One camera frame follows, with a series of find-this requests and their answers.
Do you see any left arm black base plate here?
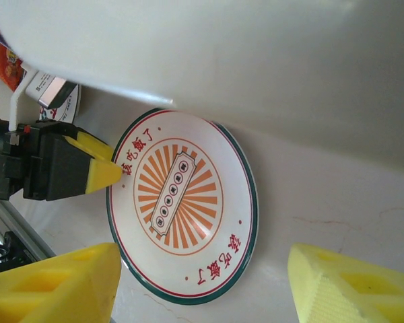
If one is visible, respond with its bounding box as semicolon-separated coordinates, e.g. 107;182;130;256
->
0;230;31;270

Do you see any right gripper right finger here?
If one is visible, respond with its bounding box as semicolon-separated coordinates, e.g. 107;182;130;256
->
287;242;404;323

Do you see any orange sunburst plate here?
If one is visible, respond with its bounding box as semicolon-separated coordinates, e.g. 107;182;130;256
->
106;108;259;306

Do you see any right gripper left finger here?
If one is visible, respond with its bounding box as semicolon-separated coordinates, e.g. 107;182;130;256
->
0;242;123;323

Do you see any orange snack packet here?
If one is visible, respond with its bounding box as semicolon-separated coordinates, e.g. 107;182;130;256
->
0;13;25;92

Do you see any white plastic bin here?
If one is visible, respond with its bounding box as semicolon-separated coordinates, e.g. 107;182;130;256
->
0;0;404;178

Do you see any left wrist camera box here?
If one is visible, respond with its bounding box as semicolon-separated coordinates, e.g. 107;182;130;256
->
9;69;75;133

